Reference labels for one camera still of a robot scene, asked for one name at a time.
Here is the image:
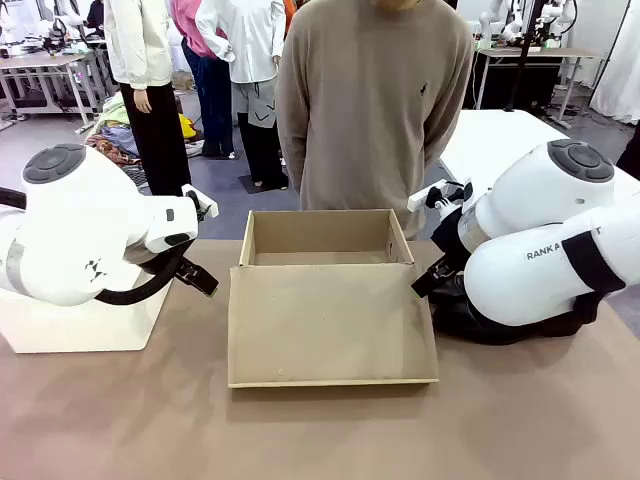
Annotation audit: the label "person in beige sweater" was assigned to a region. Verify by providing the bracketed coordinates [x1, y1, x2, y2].
[274, 0, 475, 241]

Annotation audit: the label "white hanging cloth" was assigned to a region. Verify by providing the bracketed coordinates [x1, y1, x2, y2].
[589, 0, 640, 126]

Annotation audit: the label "person in black clothing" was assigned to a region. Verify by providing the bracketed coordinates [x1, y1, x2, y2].
[616, 124, 640, 182]

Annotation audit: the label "black leather shoe with buckle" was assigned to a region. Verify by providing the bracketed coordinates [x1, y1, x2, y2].
[432, 292, 601, 347]

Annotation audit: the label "white plastic storage box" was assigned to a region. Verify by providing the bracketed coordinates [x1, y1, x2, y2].
[0, 279, 174, 355]

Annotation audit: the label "background table with robots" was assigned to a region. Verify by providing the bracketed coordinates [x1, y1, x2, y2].
[472, 44, 597, 122]

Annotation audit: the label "grey background desk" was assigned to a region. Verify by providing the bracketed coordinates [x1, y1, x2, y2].
[0, 49, 109, 132]

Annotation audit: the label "mannequin white shirt grey shorts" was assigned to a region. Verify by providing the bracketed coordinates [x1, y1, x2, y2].
[194, 0, 291, 192]

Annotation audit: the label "figure white jacket black trousers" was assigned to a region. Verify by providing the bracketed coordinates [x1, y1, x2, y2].
[103, 0, 194, 197]

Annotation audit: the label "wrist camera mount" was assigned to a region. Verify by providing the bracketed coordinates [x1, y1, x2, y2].
[180, 183, 220, 222]
[407, 178, 474, 216]

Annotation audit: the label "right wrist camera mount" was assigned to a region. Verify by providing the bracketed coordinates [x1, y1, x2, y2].
[407, 178, 474, 216]

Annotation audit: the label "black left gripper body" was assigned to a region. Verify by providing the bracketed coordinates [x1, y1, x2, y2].
[171, 255, 197, 285]

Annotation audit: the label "yellow garment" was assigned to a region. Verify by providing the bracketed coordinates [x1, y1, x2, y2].
[177, 113, 199, 142]

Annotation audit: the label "brown cardboard shoe box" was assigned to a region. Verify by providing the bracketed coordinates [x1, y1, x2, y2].
[227, 208, 440, 390]

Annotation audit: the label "colourful clothes pile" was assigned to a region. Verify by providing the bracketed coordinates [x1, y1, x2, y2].
[89, 92, 206, 169]

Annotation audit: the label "white table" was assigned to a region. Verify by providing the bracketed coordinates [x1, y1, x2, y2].
[438, 108, 640, 201]

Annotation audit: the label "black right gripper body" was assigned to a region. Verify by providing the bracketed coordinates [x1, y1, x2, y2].
[430, 209, 469, 274]

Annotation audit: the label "mannequin pink top blue trousers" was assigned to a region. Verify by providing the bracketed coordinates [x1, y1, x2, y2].
[169, 0, 236, 160]

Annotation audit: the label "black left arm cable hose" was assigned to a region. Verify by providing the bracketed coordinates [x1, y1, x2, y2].
[0, 187, 197, 307]

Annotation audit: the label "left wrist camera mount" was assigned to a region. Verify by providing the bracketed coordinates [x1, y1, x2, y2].
[180, 183, 220, 222]

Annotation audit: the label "black pole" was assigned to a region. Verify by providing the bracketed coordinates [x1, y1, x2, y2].
[503, 0, 547, 113]

